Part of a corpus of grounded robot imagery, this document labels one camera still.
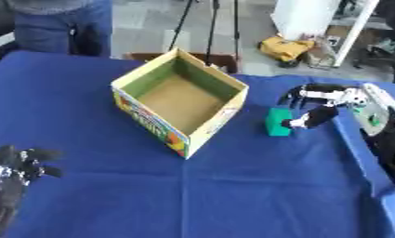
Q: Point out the tan cardboard box green inside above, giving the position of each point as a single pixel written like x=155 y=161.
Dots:
x=178 y=102

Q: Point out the brown cardboard box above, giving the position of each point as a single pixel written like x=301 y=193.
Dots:
x=216 y=60

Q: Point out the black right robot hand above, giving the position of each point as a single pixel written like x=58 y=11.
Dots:
x=319 y=105

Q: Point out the black chair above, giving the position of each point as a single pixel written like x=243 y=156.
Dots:
x=382 y=46

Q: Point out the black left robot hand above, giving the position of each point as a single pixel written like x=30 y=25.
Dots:
x=10 y=173

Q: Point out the green rectangular block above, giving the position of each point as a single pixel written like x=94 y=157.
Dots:
x=276 y=122

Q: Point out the black tripod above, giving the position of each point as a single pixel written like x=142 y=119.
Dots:
x=208 y=28

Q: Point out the yellow bag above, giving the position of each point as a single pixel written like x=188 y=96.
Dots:
x=286 y=49

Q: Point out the person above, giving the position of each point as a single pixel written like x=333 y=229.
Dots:
x=59 y=24

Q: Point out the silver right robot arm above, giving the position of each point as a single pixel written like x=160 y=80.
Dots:
x=382 y=124

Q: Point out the white cabinet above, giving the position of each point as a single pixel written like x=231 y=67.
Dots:
x=319 y=24

